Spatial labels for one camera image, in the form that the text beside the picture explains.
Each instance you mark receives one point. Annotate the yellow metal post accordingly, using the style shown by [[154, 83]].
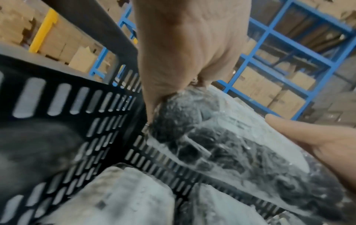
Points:
[[44, 30]]

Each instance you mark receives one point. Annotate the dark grey metal frame bar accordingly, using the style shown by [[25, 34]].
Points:
[[97, 28]]

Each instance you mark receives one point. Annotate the dark grey packaged garment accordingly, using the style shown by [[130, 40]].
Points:
[[33, 153]]

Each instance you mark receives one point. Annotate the blue metal shelf rack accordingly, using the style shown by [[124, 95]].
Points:
[[125, 24], [294, 44]]

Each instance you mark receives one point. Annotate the stack of cardboard boxes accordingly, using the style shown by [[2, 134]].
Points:
[[267, 87], [72, 46]]

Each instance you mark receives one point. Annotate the clear bag with dark garment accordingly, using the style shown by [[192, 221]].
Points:
[[239, 149]]

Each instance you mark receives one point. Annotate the black slotted plastic crate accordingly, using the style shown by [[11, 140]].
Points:
[[83, 114]]

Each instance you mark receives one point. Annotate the clear packaged bag with grey garment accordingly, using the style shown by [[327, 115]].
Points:
[[219, 206]]

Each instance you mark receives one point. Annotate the person's left hand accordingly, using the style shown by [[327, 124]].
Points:
[[189, 41]]

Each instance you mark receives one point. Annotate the white dusty packaged bag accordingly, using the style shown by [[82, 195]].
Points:
[[119, 197]]

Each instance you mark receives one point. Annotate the person's right hand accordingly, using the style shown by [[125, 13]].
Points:
[[322, 140]]

